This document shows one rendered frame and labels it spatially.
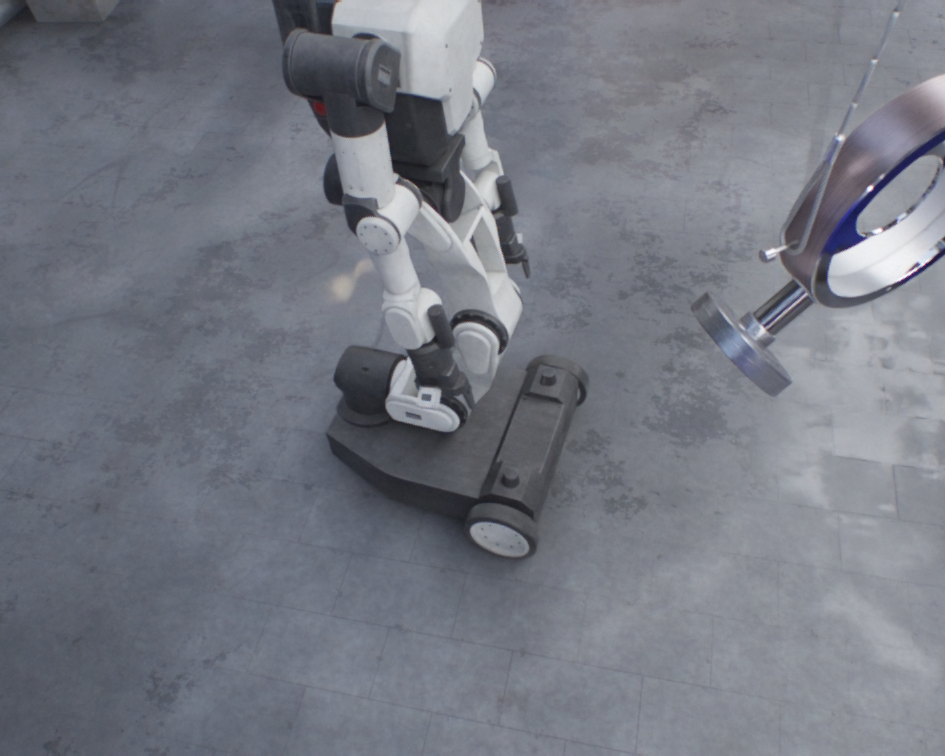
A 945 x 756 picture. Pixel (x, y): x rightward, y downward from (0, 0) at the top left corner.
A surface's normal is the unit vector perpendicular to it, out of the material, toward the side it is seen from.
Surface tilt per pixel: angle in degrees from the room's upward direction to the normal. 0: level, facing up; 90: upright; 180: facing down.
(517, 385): 0
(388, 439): 0
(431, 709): 0
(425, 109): 98
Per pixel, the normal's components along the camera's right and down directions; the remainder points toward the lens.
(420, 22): 0.57, 0.18
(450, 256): -0.32, 0.75
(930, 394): -0.05, -0.63
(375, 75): 0.95, 0.22
